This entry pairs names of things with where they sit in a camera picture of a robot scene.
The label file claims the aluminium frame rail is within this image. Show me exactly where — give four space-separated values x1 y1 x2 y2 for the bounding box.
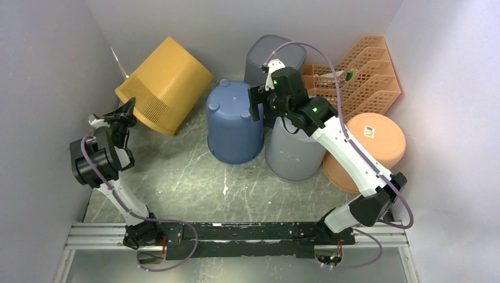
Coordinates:
64 223 409 250

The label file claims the grey smooth plastic bin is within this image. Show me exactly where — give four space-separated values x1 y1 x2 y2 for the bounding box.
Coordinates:
265 117 326 183

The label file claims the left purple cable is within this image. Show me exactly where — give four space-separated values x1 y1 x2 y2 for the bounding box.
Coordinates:
80 135 199 273

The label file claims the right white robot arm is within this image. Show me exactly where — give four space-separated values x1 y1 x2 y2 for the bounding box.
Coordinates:
248 66 407 244

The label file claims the purple cable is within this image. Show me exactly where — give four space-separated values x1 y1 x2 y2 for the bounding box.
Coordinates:
80 135 199 273
262 41 415 271

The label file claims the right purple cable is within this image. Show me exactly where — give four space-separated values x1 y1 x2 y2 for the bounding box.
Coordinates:
262 41 415 271

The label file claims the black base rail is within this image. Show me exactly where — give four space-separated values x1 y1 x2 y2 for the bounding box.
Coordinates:
122 222 355 260

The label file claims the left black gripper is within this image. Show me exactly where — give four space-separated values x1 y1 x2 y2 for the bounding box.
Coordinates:
104 100 140 148

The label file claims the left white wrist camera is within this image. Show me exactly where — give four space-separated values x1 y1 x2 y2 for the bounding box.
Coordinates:
88 114 108 129

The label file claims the blue plastic bin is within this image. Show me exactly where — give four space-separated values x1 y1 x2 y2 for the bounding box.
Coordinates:
205 79 264 164

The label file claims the orange plastic bin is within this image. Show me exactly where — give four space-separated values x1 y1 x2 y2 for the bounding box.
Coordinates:
323 113 406 193

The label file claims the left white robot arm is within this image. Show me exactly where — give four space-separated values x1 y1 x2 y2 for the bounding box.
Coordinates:
70 98 165 249

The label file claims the yellow plastic bin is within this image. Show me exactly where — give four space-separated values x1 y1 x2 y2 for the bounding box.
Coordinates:
115 37 214 136

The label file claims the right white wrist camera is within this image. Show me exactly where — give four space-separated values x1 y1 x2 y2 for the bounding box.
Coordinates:
261 59 285 91

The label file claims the orange plastic file rack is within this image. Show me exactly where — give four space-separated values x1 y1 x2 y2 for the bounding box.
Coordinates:
302 34 401 121

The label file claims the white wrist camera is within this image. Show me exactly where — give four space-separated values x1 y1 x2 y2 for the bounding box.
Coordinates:
261 59 285 91
88 114 108 129

